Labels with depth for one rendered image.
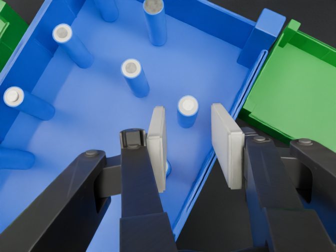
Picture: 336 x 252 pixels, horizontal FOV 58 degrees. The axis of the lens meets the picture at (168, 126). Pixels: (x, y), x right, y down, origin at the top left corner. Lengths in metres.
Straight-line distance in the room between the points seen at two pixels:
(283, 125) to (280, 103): 0.05
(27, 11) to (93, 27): 0.46
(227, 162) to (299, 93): 0.55
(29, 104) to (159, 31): 0.13
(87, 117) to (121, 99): 0.04
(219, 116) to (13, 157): 0.19
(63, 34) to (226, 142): 0.18
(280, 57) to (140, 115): 0.45
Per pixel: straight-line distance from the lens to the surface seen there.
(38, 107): 0.30
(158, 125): 0.16
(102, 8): 0.33
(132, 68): 0.25
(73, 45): 0.29
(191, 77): 0.32
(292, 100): 0.68
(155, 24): 0.29
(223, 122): 0.17
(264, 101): 0.66
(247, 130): 0.18
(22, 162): 0.31
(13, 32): 0.54
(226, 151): 0.16
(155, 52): 0.33
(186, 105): 0.24
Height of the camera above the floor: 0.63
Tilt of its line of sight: 81 degrees down
